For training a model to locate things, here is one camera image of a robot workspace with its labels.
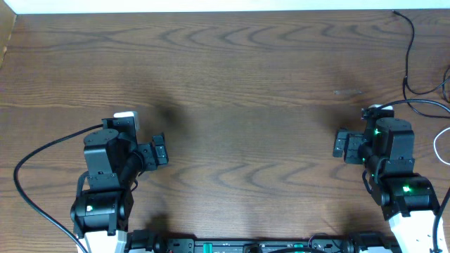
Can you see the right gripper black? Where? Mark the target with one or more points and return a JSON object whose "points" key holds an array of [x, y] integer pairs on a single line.
{"points": [[354, 141]]}

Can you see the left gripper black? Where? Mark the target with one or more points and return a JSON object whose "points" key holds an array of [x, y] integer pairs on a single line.
{"points": [[150, 161]]}

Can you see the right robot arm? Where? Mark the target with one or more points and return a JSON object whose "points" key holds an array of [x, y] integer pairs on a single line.
{"points": [[408, 200]]}

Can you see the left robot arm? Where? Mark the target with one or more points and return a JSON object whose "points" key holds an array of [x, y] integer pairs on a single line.
{"points": [[104, 199]]}

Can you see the cardboard panel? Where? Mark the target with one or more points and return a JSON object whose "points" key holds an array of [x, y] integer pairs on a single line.
{"points": [[7, 22]]}

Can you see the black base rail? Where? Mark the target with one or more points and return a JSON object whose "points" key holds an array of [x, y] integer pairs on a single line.
{"points": [[253, 246]]}

